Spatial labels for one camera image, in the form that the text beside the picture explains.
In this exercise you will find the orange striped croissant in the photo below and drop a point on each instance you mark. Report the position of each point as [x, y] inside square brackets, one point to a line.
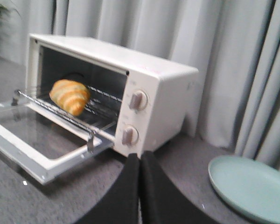
[71, 96]

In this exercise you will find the glass oven door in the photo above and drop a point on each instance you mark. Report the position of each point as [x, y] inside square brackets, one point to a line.
[48, 143]

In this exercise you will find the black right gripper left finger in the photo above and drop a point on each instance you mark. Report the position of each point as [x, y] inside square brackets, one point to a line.
[120, 204]

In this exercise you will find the light green plate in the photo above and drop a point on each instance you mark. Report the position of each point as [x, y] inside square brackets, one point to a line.
[250, 187]

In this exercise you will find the upper grey oven knob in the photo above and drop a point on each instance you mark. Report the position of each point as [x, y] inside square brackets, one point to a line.
[138, 100]

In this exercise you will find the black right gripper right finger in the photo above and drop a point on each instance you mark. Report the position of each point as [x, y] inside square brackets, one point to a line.
[161, 201]

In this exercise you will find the lower grey oven knob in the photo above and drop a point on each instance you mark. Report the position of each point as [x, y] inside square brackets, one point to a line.
[130, 135]

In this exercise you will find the white Toshiba toaster oven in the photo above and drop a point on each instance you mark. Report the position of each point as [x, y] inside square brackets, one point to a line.
[119, 71]

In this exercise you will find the grey curtain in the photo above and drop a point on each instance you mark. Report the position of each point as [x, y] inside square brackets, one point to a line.
[235, 44]

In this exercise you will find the grey oven knob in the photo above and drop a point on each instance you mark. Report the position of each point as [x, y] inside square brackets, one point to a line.
[130, 135]
[138, 100]

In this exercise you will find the metal oven rack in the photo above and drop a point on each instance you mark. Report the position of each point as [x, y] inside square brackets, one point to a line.
[99, 116]

